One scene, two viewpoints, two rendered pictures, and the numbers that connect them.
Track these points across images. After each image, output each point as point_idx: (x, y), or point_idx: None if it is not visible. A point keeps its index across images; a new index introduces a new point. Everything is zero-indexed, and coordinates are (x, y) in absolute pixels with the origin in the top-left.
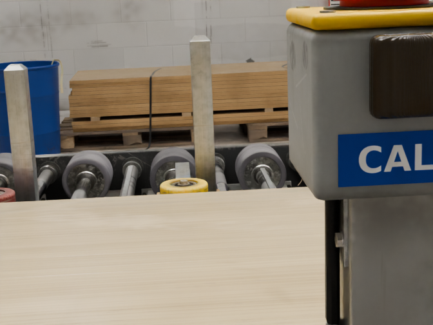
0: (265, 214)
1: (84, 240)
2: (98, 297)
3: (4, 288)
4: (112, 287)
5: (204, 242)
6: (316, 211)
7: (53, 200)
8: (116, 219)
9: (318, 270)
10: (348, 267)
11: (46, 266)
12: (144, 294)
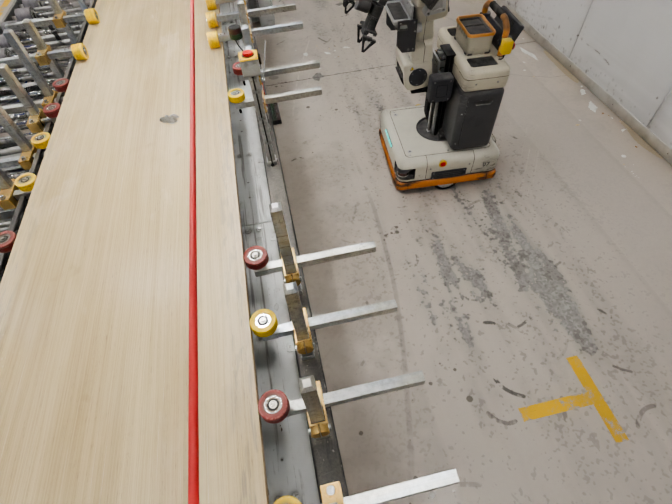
0: (77, 154)
1: (87, 191)
2: (142, 175)
3: (128, 196)
4: (135, 174)
5: (102, 163)
6: (80, 143)
7: (24, 215)
8: (64, 189)
9: (135, 139)
10: (257, 82)
11: (111, 193)
12: (142, 167)
